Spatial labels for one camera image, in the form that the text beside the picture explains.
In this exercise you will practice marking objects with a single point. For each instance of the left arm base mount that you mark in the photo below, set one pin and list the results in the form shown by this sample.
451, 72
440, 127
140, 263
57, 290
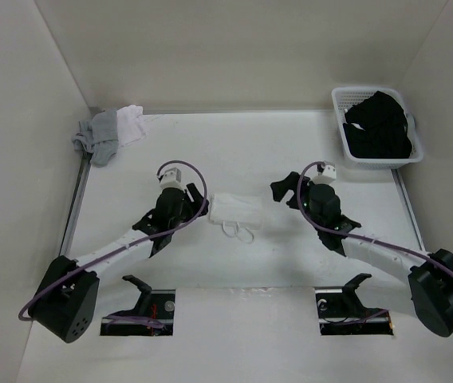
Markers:
152, 315

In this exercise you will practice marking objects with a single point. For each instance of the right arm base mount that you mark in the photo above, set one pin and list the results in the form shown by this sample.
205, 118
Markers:
341, 313

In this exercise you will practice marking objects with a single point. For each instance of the folded white tank top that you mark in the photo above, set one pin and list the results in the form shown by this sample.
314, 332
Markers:
130, 124

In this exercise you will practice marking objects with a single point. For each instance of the black tank top pile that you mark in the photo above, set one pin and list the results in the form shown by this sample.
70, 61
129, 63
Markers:
377, 128

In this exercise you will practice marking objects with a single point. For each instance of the white tank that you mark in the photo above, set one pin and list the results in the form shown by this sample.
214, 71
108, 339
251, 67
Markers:
237, 215
130, 124

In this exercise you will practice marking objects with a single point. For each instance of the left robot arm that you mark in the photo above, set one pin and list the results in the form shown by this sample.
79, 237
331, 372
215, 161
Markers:
66, 298

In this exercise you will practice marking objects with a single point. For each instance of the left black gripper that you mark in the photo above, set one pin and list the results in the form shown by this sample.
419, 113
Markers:
194, 208

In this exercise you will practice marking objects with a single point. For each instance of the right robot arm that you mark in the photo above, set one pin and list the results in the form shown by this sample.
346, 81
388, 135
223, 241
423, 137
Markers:
427, 277

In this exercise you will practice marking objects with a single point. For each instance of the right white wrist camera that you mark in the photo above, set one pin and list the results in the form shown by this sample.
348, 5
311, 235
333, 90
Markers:
326, 173

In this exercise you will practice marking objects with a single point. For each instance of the white plastic basket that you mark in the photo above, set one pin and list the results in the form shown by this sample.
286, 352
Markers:
344, 98

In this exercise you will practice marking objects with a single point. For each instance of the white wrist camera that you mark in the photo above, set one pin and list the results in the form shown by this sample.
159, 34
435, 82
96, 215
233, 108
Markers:
326, 173
171, 178

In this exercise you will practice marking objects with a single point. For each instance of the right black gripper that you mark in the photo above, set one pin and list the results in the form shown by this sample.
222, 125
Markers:
281, 187

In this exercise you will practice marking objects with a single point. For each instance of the folded grey tank top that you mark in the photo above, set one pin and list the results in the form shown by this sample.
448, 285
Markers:
98, 137

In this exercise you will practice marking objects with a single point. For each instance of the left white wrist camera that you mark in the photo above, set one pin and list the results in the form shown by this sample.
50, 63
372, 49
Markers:
171, 178

